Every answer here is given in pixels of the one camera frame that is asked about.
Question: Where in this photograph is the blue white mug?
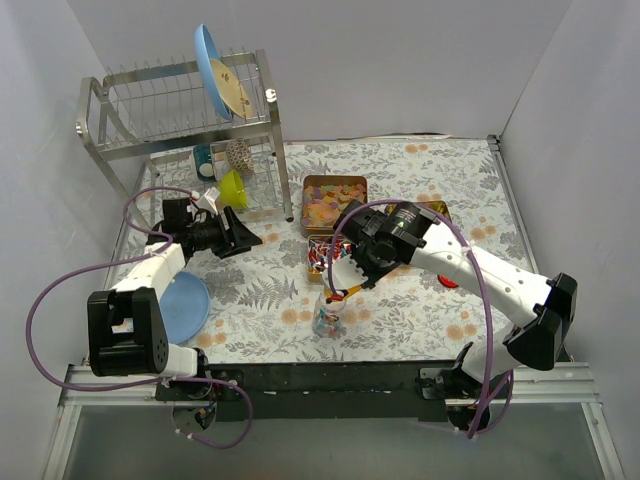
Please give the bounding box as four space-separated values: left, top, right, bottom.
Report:
192 144 216 182

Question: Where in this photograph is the blue plate on table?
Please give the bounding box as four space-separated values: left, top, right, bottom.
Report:
159 271 211 344

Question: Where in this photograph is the tin of pastel gummies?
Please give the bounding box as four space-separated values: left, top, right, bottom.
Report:
300 175 368 237

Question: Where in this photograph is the green bowl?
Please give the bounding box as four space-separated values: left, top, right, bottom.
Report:
217 170 248 210

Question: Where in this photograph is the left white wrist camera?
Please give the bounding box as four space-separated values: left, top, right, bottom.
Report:
191 186 220 214

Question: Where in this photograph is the clear glass jar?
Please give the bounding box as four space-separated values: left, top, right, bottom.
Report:
312 293 346 338

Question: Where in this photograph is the tin of lollipops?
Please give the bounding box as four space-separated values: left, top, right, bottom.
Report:
307 235 353 284

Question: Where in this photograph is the purple cable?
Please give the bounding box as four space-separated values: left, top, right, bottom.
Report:
25 186 254 449
325 198 515 440

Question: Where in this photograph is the blue plate in rack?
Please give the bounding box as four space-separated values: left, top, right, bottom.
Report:
194 24 232 121

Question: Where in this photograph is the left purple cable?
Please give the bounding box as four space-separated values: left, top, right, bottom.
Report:
25 186 254 449

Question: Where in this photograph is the floral table mat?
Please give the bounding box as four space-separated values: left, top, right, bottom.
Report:
94 138 559 365

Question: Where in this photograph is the steel dish rack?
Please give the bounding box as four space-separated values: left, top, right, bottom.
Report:
75 50 294 222

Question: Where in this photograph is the tin of star candies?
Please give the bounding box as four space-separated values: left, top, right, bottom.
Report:
418 200 451 219

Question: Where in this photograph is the yellow plastic scoop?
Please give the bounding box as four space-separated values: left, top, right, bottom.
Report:
324 285 362 303

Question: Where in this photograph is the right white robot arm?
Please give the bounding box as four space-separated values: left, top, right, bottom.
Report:
323 200 578 398

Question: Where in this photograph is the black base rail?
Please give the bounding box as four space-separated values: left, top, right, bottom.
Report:
154 360 514 424

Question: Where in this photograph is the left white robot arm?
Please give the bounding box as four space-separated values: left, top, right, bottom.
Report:
87 198 262 400

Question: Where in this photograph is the red jar lid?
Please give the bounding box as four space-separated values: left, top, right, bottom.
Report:
437 275 459 289

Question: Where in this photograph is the cream floral plate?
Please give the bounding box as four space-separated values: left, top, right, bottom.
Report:
210 59 254 120

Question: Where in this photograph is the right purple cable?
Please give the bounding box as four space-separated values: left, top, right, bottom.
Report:
325 198 515 440

